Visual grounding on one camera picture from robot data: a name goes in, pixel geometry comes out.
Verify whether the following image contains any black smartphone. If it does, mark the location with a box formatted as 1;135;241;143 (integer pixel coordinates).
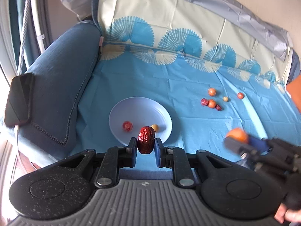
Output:
4;73;35;127

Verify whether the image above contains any pale blue plate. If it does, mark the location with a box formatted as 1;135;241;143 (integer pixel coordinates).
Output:
109;96;173;146

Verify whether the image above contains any person's right hand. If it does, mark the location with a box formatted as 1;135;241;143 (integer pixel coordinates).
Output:
274;202;301;224

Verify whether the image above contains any grey plastic cover sheet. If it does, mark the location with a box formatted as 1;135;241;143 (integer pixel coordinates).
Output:
61;0;294;60

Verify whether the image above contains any white cable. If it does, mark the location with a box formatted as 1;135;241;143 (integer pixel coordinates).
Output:
17;0;32;74

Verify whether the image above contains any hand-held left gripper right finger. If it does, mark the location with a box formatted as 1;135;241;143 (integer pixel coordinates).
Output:
154;138;236;189

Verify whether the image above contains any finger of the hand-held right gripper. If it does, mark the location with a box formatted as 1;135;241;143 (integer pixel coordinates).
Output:
224;138;254;158
247;135;271;152

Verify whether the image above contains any white pole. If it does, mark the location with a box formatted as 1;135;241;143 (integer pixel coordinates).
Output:
30;0;46;53

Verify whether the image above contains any blue fan-patterned tablecloth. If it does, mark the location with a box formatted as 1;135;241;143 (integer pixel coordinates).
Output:
69;0;301;170

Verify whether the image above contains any orange cloth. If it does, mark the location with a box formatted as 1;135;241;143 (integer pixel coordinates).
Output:
286;74;301;118

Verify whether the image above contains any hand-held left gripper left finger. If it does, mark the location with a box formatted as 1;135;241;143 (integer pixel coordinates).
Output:
56;138;138;189

